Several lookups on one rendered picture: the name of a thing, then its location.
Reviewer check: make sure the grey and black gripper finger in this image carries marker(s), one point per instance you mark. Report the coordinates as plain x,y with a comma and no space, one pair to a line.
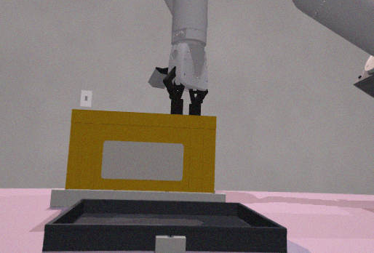
195,106
175,92

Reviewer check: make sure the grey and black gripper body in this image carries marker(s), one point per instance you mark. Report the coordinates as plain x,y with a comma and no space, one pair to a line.
191,65

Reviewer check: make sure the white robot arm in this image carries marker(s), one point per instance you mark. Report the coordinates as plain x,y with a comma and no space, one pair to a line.
351,19

